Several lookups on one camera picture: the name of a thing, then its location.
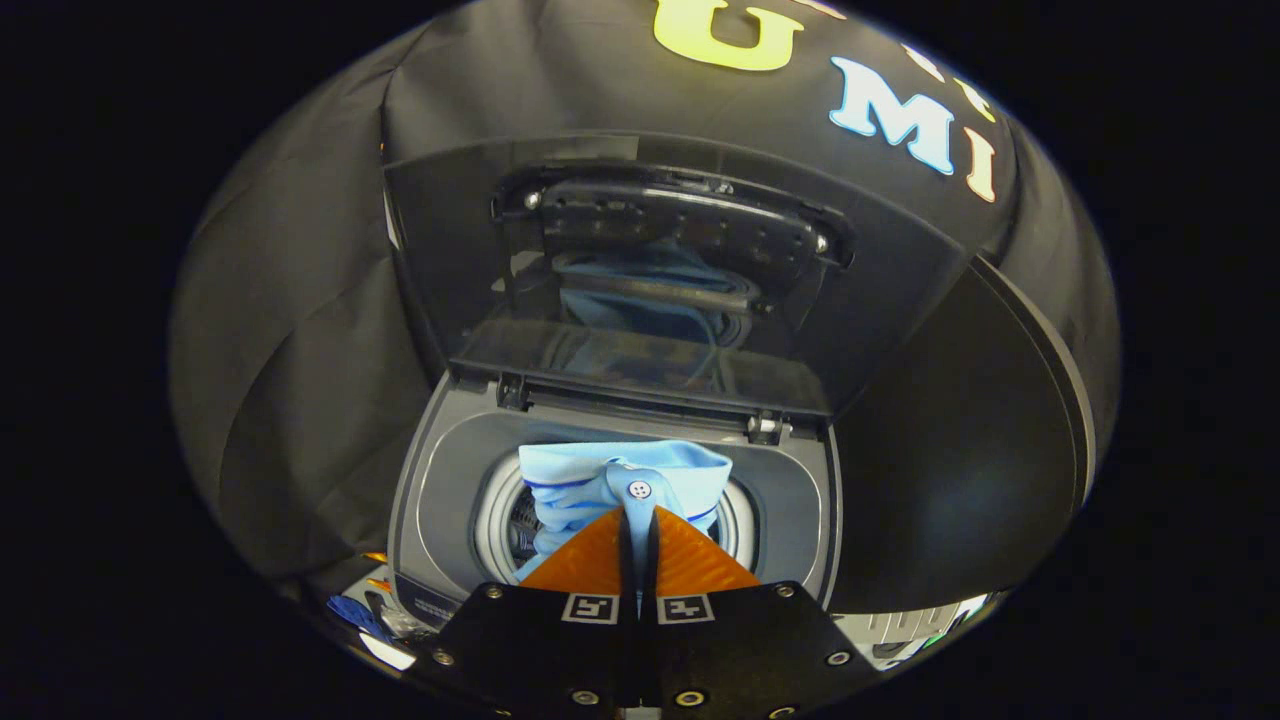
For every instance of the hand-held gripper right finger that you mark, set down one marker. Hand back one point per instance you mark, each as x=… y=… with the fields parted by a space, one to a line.
x=740 y=650

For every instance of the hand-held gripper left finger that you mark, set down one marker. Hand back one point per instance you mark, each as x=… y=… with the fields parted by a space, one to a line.
x=540 y=650

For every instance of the light blue polo shirt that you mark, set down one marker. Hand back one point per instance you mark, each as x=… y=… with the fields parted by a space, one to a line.
x=575 y=490

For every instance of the dark washing machine lid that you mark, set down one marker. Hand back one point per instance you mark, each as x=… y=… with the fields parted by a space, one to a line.
x=900 y=280

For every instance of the blue plastic item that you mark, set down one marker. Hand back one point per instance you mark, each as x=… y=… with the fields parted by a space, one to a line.
x=355 y=612

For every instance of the beige cabinet with dark top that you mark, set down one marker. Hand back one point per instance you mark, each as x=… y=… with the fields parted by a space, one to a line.
x=950 y=460

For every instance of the black backdrop cloth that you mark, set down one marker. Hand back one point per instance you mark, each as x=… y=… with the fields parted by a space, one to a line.
x=290 y=350

